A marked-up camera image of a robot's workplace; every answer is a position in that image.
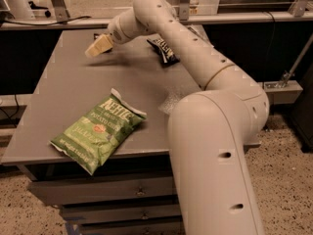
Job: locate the green jalapeno chip bag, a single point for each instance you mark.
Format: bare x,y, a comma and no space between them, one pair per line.
93,138

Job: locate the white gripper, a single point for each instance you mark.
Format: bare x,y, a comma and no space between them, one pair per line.
115,32

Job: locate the middle grey drawer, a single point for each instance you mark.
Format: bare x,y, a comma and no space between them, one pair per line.
121,212

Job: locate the grey metal rail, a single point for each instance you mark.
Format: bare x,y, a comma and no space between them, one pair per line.
231,18

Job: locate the top grey drawer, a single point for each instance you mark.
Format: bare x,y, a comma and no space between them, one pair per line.
98,189

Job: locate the blue kettle chip bag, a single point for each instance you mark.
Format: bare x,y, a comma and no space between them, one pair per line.
166,54

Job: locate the metal bracket post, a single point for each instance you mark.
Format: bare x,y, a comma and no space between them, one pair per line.
184,8
61,12

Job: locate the bottom grey drawer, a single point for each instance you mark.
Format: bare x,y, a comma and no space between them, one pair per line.
140,227

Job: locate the grey drawer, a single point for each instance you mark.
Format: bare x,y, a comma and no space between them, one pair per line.
140,227
98,189
121,212

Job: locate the grey drawer cabinet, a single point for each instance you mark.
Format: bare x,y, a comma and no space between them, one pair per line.
124,146

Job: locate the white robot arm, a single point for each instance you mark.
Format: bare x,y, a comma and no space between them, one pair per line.
207,130

